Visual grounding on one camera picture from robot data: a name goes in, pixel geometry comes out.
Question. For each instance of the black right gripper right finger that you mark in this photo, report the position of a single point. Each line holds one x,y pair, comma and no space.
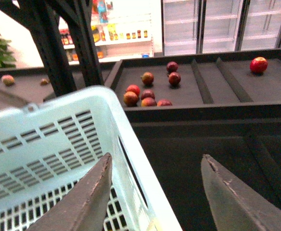
234,205

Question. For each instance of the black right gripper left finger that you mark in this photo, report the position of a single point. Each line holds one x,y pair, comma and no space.
84,207

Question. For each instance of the light blue plastic basket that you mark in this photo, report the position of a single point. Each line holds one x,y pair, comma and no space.
46,149

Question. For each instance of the black produce display shelf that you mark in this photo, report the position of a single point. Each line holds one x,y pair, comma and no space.
220,107

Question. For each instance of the red yellow fruit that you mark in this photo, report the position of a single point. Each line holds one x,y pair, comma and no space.
148,101
147,78
130,99

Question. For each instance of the dark red fruit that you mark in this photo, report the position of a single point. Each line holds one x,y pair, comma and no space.
147,94
164,102
174,78
171,67

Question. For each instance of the red apple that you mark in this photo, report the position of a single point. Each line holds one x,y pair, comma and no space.
258,65

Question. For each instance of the white shelf with bottles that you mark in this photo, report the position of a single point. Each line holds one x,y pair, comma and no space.
122,29

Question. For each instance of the glass display fridge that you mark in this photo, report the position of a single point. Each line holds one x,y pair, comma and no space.
207,26

